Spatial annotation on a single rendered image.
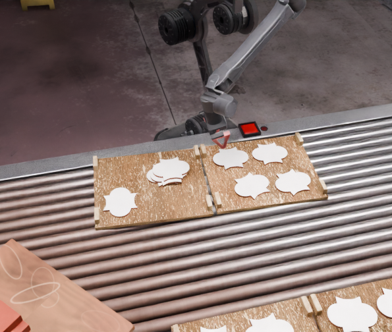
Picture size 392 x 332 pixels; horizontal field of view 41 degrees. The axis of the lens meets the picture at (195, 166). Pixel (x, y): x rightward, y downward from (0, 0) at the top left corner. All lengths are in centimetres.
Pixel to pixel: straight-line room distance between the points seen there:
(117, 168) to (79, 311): 68
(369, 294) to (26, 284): 102
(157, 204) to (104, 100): 218
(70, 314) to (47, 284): 13
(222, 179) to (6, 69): 287
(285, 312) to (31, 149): 242
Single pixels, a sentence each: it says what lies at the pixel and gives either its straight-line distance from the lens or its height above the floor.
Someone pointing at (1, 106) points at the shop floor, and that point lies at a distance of 410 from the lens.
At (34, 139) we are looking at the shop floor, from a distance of 371.
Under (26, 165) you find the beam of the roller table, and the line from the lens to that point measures 213.
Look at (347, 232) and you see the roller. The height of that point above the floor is 91.
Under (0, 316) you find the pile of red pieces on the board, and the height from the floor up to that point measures 129.
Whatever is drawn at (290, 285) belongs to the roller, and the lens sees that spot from 171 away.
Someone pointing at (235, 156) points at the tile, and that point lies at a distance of 203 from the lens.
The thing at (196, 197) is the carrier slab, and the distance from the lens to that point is 188.
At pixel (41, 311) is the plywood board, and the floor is 104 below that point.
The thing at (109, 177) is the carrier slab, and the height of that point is 94.
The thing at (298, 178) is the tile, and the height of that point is 94.
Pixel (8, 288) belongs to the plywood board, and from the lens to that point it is 161.
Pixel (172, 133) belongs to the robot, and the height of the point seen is 24.
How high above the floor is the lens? 231
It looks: 43 degrees down
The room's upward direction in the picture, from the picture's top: straight up
